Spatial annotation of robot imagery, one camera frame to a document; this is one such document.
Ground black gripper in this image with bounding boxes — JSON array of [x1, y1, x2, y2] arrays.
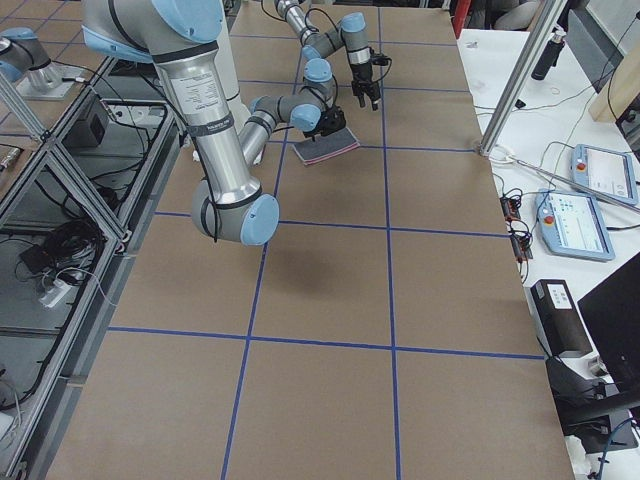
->
[[351, 77, 382, 111], [303, 110, 346, 139]]

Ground pink and grey towel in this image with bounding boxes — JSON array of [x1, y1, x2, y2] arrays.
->
[[292, 127, 360, 166]]

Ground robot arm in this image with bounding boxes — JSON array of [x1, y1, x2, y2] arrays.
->
[[82, 1, 336, 245], [274, 0, 387, 111]]

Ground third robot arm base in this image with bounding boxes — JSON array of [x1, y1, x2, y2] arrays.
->
[[1, 27, 84, 101]]

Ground small circuit board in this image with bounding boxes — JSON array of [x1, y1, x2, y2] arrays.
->
[[500, 196, 521, 221]]

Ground black bottle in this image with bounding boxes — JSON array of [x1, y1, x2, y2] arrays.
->
[[531, 29, 566, 81]]

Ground near teach pendant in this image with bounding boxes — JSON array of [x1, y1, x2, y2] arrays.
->
[[535, 189, 615, 262]]

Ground teach pendant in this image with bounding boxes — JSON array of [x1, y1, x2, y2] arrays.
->
[[535, 189, 615, 262], [571, 144, 639, 206]]

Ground black electronics box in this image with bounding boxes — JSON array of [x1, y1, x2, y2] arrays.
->
[[62, 96, 109, 148]]

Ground far teach pendant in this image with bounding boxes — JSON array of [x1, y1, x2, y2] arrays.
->
[[571, 144, 639, 206]]

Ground black box with label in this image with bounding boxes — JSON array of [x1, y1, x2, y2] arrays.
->
[[530, 279, 593, 358]]

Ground black monitor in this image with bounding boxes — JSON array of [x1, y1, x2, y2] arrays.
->
[[578, 254, 639, 390]]

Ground white power strip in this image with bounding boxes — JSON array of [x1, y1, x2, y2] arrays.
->
[[39, 279, 71, 309]]

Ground black power adapter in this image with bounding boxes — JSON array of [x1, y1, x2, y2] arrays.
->
[[19, 245, 52, 274]]

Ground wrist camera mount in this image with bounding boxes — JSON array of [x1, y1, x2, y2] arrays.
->
[[371, 52, 392, 67]]

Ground aluminium frame post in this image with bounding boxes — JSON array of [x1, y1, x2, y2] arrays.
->
[[477, 0, 567, 157]]

